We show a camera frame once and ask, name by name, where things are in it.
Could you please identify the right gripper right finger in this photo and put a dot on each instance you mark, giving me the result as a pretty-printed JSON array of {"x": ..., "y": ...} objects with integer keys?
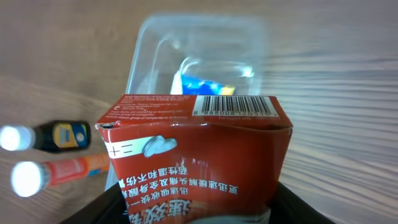
[{"x": 288, "y": 208}]

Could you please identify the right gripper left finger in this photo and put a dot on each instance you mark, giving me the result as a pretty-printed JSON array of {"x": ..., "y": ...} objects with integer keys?
[{"x": 108, "y": 208}]

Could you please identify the red medicine box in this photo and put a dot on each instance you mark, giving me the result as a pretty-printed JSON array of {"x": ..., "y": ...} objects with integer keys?
[{"x": 196, "y": 158}]

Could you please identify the orange Redoxon tube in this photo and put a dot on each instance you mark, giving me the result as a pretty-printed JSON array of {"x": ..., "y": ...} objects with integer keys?
[{"x": 28, "y": 178}]

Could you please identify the dark bottle white cap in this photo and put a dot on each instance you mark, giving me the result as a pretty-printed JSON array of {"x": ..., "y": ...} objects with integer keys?
[{"x": 57, "y": 136}]

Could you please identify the blue yellow cough drops box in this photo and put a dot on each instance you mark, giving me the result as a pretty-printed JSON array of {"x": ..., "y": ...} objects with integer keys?
[{"x": 186, "y": 85}]

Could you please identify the clear plastic container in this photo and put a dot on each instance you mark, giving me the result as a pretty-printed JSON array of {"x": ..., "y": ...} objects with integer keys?
[{"x": 226, "y": 49}]

